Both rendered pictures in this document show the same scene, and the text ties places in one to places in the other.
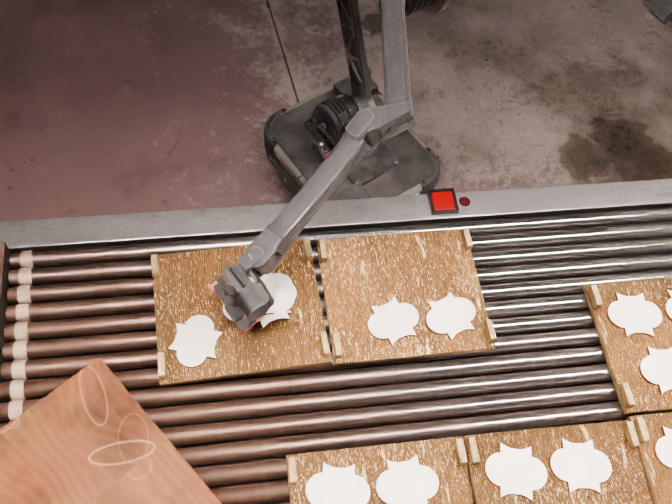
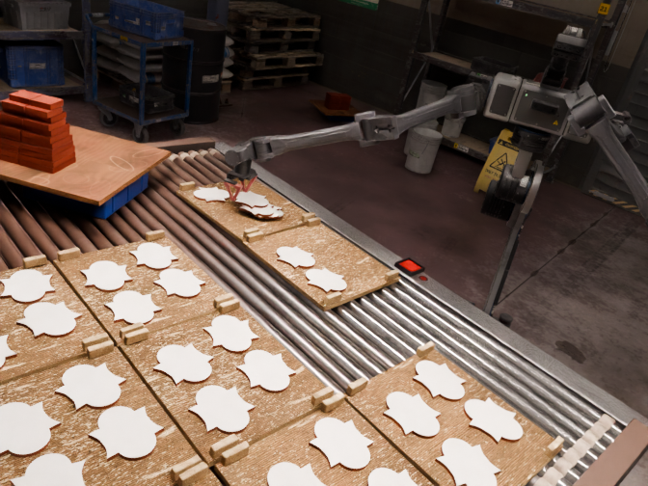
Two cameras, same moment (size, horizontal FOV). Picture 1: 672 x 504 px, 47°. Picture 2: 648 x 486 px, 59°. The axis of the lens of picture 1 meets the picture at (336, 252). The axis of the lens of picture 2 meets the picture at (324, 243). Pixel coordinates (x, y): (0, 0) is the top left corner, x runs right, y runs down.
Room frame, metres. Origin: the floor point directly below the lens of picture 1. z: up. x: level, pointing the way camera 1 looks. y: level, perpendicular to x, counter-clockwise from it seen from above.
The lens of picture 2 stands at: (0.06, -1.57, 1.89)
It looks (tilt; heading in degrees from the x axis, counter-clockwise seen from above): 29 degrees down; 58
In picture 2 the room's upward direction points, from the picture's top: 12 degrees clockwise
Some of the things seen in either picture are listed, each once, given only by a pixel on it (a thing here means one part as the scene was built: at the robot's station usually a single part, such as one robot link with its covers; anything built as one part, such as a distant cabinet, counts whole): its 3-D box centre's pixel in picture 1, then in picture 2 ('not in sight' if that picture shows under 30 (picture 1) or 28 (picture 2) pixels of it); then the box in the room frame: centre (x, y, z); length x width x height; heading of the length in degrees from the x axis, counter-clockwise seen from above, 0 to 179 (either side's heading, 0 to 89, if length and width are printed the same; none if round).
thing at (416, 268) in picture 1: (403, 293); (321, 261); (0.92, -0.19, 0.93); 0.41 x 0.35 x 0.02; 107
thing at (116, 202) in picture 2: not in sight; (89, 179); (0.27, 0.39, 0.97); 0.31 x 0.31 x 0.10; 52
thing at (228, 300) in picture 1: (236, 292); (242, 166); (0.76, 0.21, 1.09); 0.10 x 0.07 x 0.07; 44
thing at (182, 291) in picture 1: (238, 308); (246, 206); (0.80, 0.22, 0.93); 0.41 x 0.35 x 0.02; 109
